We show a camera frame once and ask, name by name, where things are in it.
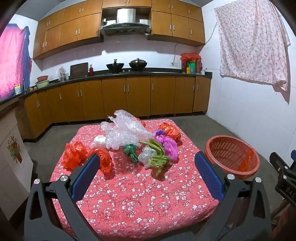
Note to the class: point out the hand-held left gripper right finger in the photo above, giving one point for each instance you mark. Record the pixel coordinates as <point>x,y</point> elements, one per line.
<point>208,176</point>

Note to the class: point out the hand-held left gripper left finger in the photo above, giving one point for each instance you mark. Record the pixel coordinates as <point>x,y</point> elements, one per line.
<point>84,178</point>

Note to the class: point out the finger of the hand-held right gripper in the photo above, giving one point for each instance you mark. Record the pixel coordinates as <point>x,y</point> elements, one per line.
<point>277,160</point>

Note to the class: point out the red plastic basket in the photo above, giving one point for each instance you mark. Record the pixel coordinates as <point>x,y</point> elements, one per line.
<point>229,153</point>

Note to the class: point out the short clear bubble wrap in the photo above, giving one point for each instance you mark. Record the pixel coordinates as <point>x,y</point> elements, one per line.
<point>120,140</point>

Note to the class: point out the long clear bubble wrap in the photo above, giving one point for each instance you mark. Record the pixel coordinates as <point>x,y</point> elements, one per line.
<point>134,127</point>

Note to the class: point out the brown wooden chair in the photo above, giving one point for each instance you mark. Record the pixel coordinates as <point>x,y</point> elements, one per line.
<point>284,220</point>

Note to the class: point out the white plastic bag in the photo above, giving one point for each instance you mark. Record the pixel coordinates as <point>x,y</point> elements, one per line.
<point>99,141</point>

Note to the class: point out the magenta plastic bag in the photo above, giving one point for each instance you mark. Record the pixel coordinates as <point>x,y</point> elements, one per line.
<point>170,147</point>

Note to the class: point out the light green plastic bag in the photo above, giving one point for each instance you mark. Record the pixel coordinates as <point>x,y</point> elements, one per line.
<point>155,146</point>
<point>159,162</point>

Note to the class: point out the dark green plastic bag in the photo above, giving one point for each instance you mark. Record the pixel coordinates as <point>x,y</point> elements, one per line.
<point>130,151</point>

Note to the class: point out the red floral tablecloth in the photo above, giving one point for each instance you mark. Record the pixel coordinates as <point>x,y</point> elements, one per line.
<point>138,197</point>

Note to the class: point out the clear crumpled plastic bag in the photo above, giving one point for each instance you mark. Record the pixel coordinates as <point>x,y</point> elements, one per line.
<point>146,155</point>

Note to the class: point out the dark purple plastic bag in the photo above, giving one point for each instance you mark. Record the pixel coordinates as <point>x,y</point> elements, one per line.
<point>160,132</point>

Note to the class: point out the wooden base cabinets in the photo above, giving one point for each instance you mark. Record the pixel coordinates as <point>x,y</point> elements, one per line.
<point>115,97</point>

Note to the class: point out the green basin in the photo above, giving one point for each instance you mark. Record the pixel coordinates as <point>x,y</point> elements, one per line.
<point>42,84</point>

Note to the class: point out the white cup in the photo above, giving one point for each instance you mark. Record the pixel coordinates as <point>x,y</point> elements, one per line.
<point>203,72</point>

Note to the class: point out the clear bag over jars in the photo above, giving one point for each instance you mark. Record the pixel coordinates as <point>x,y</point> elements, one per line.
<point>63,74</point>

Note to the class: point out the dark brown cutting board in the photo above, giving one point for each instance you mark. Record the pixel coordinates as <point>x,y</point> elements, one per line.
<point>79,70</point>

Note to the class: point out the red bottle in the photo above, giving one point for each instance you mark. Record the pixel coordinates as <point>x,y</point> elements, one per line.
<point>91,70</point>

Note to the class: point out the red basin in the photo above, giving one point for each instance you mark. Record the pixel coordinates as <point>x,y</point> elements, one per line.
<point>42,78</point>

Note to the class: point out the green and yellow box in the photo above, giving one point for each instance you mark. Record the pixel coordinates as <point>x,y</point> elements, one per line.
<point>191,68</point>

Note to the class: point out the small colourful box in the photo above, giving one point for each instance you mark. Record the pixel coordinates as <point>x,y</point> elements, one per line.
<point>18,90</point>

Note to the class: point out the black kitchen countertop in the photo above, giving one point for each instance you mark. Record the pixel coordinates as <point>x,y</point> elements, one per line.
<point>161,72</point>

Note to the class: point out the black gas stove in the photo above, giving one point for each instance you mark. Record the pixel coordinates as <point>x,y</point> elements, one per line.
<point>127,71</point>

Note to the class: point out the red bag on bottles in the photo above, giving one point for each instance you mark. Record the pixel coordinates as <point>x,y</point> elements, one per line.
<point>189,57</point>

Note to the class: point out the pink floral hanging cloth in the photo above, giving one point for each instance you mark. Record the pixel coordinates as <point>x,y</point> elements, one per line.
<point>252,41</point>

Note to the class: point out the black wok with lid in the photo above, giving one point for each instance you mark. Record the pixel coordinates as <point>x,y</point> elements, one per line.
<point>138,64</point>

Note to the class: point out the pink and blue cloth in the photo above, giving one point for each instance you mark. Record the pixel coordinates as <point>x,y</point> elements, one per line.
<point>12,60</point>

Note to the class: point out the steel range hood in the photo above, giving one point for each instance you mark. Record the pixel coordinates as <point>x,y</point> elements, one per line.
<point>126,23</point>

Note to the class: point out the white wall outlet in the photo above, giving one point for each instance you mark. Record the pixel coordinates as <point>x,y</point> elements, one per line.
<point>174,63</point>

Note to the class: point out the wooden wall cabinets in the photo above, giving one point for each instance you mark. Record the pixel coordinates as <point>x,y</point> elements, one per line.
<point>178,23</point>
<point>69,30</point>

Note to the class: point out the short wooden wall cabinet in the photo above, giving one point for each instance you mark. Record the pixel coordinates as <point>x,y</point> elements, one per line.
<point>127,2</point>

